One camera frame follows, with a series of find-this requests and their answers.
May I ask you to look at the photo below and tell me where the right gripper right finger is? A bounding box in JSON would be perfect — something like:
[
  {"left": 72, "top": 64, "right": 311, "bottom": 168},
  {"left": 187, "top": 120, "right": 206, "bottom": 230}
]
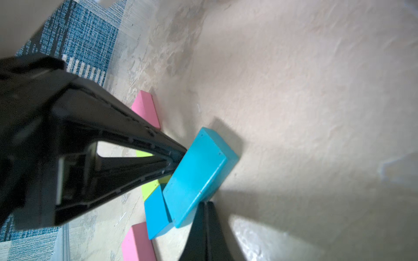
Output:
[{"left": 179, "top": 201, "right": 233, "bottom": 261}]

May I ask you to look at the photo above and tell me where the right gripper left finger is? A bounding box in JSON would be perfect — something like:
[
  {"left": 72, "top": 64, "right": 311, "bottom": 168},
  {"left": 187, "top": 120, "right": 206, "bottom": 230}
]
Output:
[{"left": 1, "top": 53, "right": 187, "bottom": 230}]

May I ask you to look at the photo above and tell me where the teal small block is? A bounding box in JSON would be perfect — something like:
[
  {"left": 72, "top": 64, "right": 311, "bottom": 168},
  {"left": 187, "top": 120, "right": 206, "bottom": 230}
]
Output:
[{"left": 144, "top": 184, "right": 175, "bottom": 240}]

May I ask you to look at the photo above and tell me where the pink block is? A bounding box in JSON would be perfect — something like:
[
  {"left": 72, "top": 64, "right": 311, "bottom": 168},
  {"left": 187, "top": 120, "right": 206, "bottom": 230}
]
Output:
[
  {"left": 131, "top": 90, "right": 161, "bottom": 130},
  {"left": 121, "top": 222, "right": 157, "bottom": 261}
]

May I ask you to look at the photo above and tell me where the lime green block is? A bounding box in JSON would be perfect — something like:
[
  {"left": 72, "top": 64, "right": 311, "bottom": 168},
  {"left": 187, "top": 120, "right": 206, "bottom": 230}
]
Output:
[{"left": 136, "top": 150, "right": 171, "bottom": 202}]

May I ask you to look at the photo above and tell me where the teal long block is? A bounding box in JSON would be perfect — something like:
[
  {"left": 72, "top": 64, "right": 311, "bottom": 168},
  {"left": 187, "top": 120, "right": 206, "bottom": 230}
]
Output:
[{"left": 163, "top": 127, "right": 239, "bottom": 228}]

